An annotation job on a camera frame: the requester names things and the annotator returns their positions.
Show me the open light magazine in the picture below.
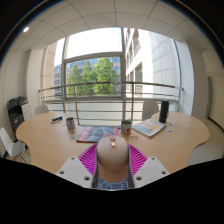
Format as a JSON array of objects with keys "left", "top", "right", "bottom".
[{"left": 131, "top": 118, "right": 167, "bottom": 139}]

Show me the metal railing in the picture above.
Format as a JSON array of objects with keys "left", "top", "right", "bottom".
[{"left": 38, "top": 81, "right": 184, "bottom": 126}]

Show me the white chair with wooden legs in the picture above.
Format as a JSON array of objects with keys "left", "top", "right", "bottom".
[{"left": 0, "top": 126, "right": 28, "bottom": 163}]

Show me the beige computer mouse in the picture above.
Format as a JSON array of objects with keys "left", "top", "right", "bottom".
[{"left": 95, "top": 135, "right": 130, "bottom": 183}]

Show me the grey-green door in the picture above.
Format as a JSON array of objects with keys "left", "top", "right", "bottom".
[{"left": 206, "top": 75, "right": 213, "bottom": 119}]

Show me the black cylindrical speaker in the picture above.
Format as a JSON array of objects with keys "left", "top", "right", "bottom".
[{"left": 158, "top": 100, "right": 170, "bottom": 124}]

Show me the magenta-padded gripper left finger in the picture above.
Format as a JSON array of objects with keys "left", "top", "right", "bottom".
[{"left": 54, "top": 143, "right": 100, "bottom": 189}]

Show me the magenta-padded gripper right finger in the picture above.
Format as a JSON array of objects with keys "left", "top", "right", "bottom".
[{"left": 126, "top": 143, "right": 170, "bottom": 189}]

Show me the blue printed can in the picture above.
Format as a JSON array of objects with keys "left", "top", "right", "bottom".
[{"left": 65, "top": 116, "right": 77, "bottom": 132}]

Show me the red and white can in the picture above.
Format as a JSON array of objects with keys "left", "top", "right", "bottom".
[{"left": 120, "top": 119, "right": 133, "bottom": 136}]

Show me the blue patterned mouse pad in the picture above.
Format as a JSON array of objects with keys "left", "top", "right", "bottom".
[{"left": 97, "top": 178, "right": 129, "bottom": 191}]

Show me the red and blue magazine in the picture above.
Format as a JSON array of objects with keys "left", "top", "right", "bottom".
[{"left": 75, "top": 124, "right": 122, "bottom": 144}]

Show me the dark blue stapler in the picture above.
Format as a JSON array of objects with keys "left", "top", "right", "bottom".
[{"left": 50, "top": 115, "right": 64, "bottom": 125}]

